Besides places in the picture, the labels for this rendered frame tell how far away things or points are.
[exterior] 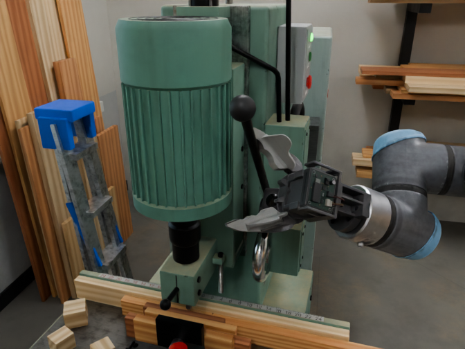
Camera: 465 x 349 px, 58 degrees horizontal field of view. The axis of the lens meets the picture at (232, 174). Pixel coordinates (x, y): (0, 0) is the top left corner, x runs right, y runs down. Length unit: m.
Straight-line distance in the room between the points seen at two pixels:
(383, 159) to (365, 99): 2.30
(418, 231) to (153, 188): 0.43
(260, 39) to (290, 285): 0.68
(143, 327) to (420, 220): 0.54
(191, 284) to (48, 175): 1.52
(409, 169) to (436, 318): 1.80
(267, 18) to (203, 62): 0.25
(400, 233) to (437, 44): 2.44
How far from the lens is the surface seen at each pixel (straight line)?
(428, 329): 2.43
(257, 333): 0.87
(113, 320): 0.97
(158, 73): 0.60
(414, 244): 0.73
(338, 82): 3.03
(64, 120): 1.62
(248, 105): 0.53
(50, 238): 2.33
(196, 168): 0.65
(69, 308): 0.97
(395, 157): 0.77
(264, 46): 0.83
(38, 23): 2.46
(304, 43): 0.90
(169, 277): 0.80
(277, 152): 0.63
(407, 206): 0.73
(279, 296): 1.16
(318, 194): 0.59
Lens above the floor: 1.54
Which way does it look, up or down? 23 degrees down
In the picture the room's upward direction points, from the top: straight up
